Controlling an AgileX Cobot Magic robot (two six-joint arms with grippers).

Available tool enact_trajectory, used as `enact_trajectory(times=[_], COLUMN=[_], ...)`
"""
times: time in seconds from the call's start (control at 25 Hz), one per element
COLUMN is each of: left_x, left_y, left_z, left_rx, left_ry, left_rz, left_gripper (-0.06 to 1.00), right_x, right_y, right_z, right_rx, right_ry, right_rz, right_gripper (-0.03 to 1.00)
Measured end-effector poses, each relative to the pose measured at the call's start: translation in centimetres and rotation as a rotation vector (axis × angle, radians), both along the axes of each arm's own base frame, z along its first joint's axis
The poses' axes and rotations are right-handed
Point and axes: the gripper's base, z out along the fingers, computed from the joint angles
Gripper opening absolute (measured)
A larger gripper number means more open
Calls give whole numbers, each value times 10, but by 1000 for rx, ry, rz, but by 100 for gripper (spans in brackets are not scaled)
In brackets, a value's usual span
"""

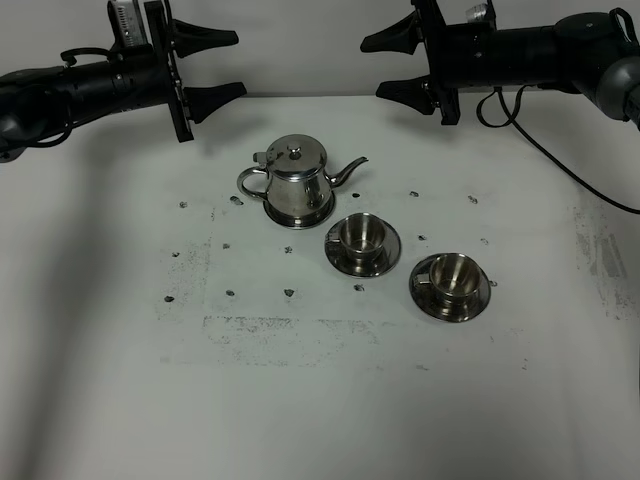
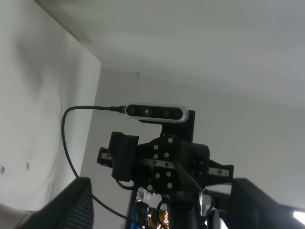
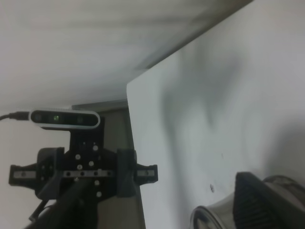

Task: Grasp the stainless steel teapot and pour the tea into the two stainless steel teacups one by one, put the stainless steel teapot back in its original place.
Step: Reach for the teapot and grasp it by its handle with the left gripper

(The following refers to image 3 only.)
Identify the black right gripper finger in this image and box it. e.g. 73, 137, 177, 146
233, 172, 305, 229

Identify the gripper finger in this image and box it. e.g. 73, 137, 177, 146
116, 149, 137, 198
35, 147, 65, 200

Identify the stainless steel teapot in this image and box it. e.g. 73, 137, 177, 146
189, 172, 305, 229

